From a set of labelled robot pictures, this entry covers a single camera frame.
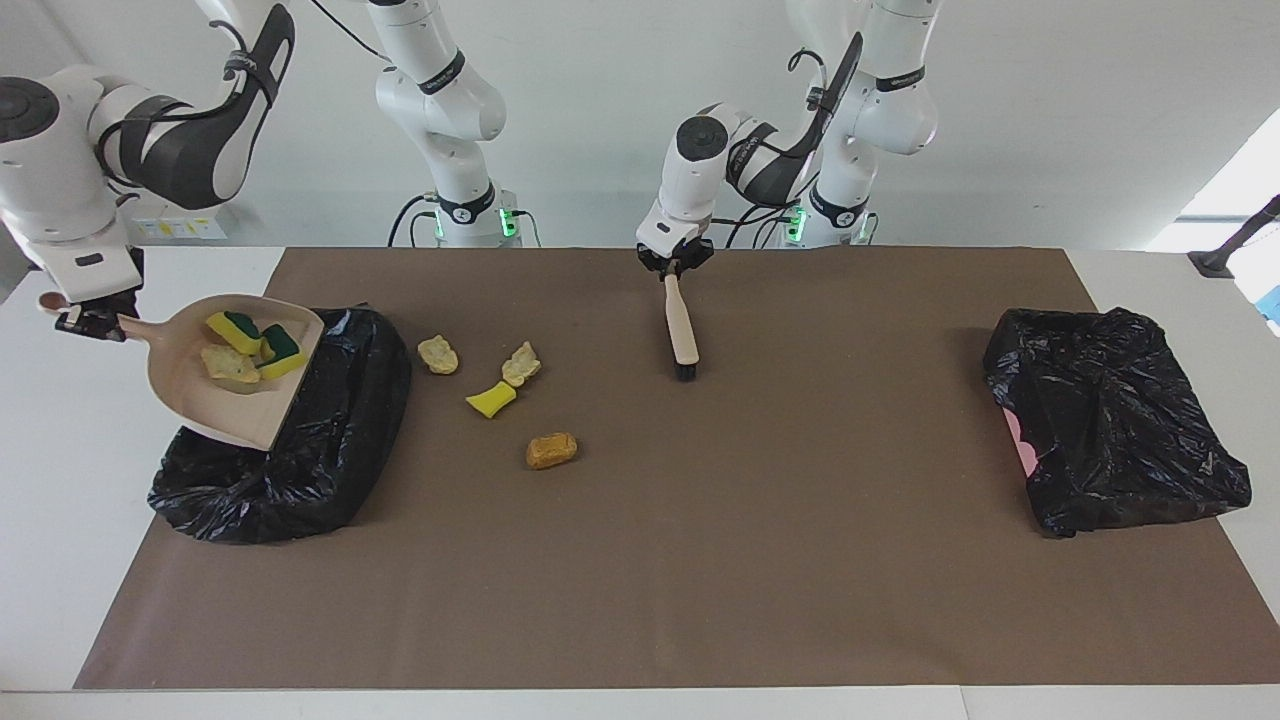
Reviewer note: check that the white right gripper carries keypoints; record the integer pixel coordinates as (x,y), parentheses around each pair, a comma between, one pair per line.
(85,265)

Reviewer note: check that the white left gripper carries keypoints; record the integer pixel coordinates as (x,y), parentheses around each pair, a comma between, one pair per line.
(675,230)

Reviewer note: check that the beige hand brush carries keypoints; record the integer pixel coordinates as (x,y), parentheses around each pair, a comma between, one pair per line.
(682,330)

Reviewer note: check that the green and yellow sponge piece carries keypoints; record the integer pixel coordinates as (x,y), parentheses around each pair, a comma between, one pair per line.
(283,352)
(233,330)

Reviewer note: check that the pale sponge chunk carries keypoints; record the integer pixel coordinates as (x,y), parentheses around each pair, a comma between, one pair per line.
(520,363)
(438,354)
(230,365)

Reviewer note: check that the beige plastic dustpan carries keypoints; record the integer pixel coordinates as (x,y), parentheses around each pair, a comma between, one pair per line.
(230,410)

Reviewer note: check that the brown sponge chunk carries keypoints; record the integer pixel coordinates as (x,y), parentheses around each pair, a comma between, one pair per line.
(551,450)

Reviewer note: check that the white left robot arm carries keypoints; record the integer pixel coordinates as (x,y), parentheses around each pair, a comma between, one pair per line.
(880,120)

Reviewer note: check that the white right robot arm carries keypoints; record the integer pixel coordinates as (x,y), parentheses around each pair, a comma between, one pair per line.
(440,100)

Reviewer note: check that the black bag lined pink bin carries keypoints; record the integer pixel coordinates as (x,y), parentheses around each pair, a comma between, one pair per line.
(1120,420)

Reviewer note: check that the brown table mat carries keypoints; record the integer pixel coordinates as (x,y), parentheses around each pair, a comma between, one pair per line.
(700,550)

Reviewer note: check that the white and blue box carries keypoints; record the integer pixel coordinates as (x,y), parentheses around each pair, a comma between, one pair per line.
(1270,300)

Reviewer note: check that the white wall socket box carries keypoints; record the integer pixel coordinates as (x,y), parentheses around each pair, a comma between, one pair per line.
(190,225)

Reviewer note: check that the black camera stand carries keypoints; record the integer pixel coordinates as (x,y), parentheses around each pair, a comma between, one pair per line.
(1215,262)

